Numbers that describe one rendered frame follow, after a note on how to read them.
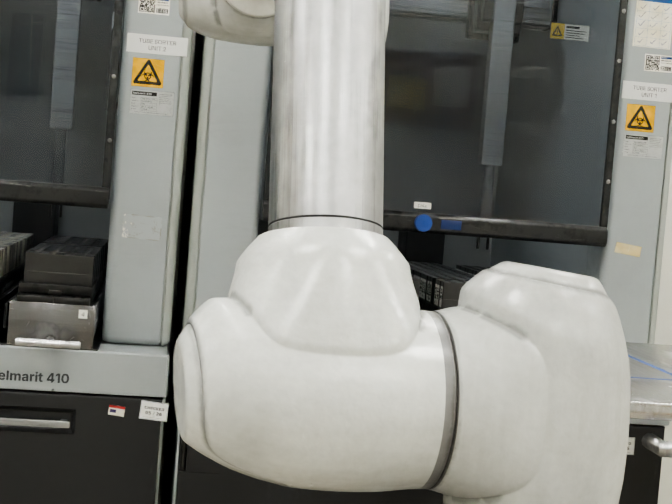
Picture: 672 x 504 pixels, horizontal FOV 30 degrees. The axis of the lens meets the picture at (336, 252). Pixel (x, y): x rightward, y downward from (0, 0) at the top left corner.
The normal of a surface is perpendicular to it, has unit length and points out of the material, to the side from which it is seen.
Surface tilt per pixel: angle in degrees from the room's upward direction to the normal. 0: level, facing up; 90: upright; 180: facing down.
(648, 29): 90
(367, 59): 77
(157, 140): 90
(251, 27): 153
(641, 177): 90
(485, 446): 102
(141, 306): 90
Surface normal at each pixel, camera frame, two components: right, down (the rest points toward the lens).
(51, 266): 0.14, 0.07
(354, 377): 0.26, -0.26
